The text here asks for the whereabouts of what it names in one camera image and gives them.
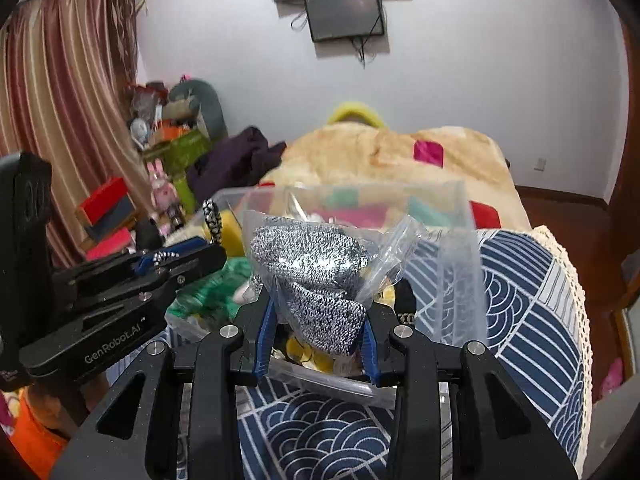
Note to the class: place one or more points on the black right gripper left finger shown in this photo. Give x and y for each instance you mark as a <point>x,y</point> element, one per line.
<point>133,433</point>

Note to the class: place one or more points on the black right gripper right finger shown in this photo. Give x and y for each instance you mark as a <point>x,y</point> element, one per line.
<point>496,431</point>

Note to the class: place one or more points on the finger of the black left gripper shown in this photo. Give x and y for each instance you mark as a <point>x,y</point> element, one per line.
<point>157,257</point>
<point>184,270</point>

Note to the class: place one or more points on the green striped knit sock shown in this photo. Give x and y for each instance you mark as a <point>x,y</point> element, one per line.
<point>208,302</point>

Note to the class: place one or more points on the grey knit item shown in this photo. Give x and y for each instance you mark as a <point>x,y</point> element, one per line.
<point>323,277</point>

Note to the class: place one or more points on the pink rabbit figurine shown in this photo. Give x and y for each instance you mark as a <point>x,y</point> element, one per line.
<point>164,194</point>

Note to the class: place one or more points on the green tumbler bottle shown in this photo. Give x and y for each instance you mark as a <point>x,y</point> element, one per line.
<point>186,197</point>

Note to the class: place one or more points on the green cardboard box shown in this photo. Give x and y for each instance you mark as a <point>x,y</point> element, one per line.
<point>178,154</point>

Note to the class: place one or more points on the dark purple clothing pile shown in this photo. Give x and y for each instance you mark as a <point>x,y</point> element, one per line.
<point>237,162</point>

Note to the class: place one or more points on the blue wave pattern tablecloth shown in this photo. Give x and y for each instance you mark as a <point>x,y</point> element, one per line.
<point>537,328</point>

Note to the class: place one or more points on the clear plastic storage box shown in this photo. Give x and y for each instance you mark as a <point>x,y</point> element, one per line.
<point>440,293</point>

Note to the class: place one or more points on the grey green plush toy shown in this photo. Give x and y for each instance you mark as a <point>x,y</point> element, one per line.
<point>196,100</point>

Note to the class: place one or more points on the beige plush blanket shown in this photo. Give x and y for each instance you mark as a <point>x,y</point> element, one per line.
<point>347,153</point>

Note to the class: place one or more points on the red striped curtain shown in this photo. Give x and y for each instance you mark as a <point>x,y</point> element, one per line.
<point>65,69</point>

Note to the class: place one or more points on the small wall monitor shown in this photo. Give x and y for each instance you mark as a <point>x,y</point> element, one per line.
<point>330,20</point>

